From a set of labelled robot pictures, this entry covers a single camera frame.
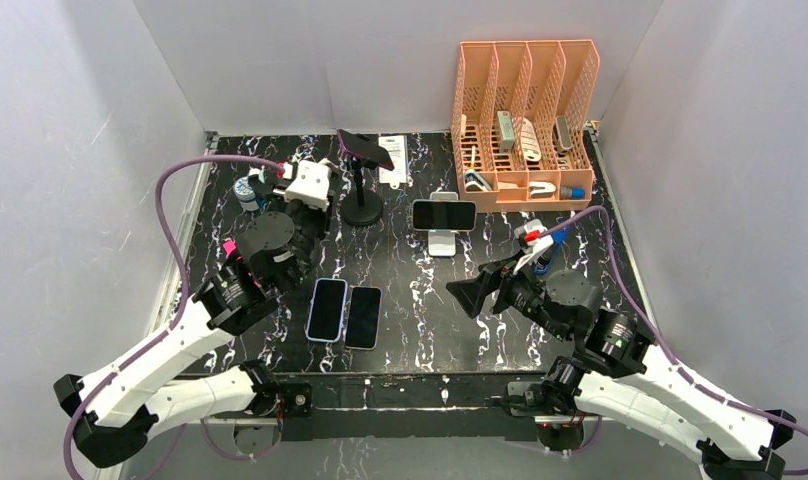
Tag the white-edged black smartphone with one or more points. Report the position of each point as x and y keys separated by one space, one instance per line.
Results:
x=363 y=318

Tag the orange file organizer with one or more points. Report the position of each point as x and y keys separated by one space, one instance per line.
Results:
x=518 y=122

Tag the light blue phone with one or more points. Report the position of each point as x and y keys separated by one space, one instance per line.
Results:
x=326 y=311

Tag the black stand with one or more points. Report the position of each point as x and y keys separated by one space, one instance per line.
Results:
x=360 y=207

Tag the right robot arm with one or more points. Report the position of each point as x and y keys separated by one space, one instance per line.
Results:
x=618 y=370

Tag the blue white tape roll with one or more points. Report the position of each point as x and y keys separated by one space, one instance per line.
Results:
x=243 y=189

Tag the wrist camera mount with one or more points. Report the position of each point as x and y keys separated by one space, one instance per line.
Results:
x=307 y=181
x=533 y=243

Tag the pink marker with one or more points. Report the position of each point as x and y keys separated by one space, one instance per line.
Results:
x=229 y=247

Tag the white labelled package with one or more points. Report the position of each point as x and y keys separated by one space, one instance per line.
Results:
x=396 y=146

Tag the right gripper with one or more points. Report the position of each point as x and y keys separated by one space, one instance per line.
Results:
x=471 y=292

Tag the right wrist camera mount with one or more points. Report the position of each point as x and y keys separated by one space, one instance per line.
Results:
x=533 y=243

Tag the white phone on silver stand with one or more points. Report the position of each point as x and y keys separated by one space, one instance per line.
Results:
x=443 y=215

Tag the black base frame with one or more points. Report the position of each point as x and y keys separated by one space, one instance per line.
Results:
x=428 y=405

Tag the silver desktop phone stand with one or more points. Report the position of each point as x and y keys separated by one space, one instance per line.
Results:
x=442 y=243

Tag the purple phone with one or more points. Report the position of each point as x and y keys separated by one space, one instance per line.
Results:
x=361 y=148

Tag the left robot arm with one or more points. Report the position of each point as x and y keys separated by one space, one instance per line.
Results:
x=116 y=410

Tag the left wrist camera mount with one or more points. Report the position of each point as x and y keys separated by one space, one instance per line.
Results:
x=307 y=181

